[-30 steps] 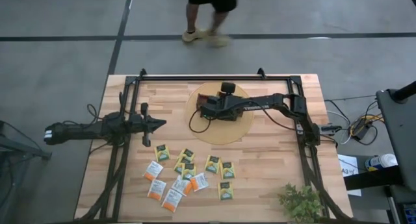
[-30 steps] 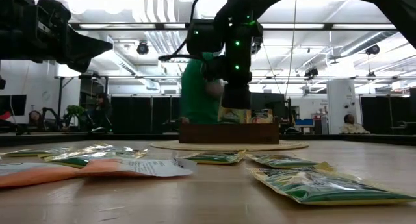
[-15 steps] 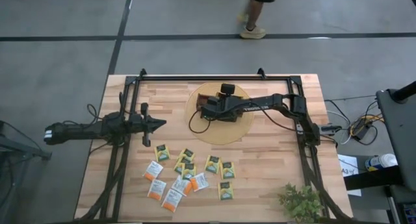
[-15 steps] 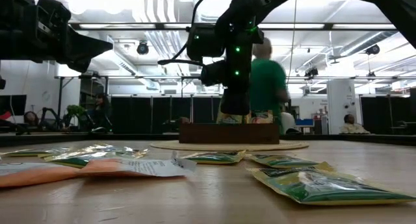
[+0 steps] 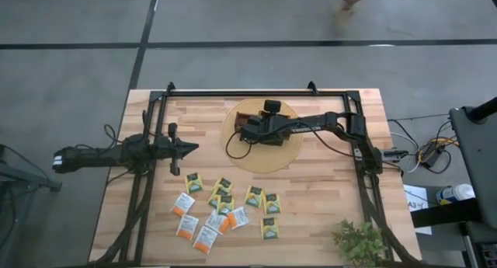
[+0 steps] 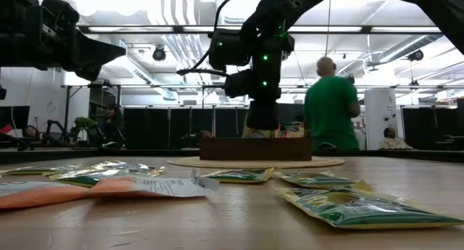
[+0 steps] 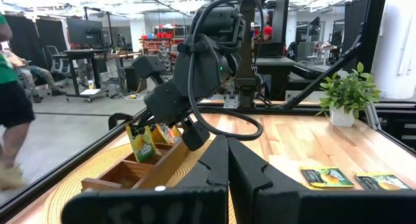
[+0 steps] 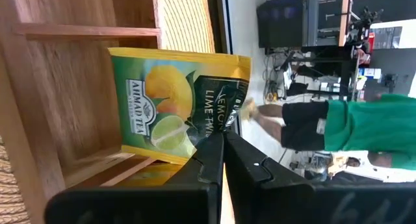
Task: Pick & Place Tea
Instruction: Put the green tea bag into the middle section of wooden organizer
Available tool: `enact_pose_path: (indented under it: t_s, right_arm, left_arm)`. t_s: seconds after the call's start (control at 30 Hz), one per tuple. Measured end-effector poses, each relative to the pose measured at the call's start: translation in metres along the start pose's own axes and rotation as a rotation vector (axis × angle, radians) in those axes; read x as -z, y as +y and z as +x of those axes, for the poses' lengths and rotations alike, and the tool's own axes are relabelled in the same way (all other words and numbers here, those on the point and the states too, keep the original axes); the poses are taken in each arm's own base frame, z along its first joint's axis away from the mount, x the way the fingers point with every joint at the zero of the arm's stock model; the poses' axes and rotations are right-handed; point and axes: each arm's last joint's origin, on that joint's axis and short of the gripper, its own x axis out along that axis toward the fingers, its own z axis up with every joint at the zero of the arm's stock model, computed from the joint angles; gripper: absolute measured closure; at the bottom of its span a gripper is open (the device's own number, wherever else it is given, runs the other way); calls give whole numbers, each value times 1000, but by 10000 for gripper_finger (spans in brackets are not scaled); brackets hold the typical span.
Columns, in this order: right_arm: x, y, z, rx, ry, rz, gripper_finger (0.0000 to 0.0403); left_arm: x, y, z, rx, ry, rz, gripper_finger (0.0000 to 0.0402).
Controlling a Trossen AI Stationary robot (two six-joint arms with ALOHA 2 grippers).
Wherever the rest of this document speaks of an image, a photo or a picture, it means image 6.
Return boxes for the brown wooden tea caddy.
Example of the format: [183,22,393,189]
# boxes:
[199,130,312,162]

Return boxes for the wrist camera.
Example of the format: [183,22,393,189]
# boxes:
[223,69,254,99]
[39,0,80,30]

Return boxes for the black aluminium table frame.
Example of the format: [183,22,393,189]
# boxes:
[0,147,464,165]

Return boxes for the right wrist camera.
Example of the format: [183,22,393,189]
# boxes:
[223,69,254,99]

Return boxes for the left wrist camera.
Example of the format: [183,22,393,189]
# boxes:
[39,0,80,30]

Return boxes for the round woven straw placemat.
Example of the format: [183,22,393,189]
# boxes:
[167,155,346,170]

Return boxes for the black right camera cable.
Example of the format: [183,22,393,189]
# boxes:
[176,0,276,77]

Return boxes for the thin hanging cable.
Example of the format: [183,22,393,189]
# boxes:
[323,0,332,58]

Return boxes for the person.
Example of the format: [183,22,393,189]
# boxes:
[20,124,43,141]
[96,104,127,149]
[303,56,363,151]
[378,126,414,151]

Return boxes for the yellow green tea packet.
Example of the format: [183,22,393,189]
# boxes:
[281,121,306,139]
[48,169,146,189]
[278,180,464,230]
[200,167,276,185]
[0,164,83,177]
[88,159,167,178]
[276,170,359,189]
[241,125,281,139]

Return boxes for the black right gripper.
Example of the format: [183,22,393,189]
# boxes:
[246,71,283,131]

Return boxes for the black ceiling spotlight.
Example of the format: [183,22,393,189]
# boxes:
[407,49,425,62]
[152,46,167,62]

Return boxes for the black partition screen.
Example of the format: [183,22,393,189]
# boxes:
[123,107,170,150]
[213,107,252,138]
[431,107,460,151]
[402,107,433,151]
[169,107,215,150]

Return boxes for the black computer monitor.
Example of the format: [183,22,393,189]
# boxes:
[0,105,31,130]

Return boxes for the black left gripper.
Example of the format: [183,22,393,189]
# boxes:
[34,27,127,83]

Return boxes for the green leafy plant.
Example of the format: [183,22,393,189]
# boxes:
[73,116,96,136]

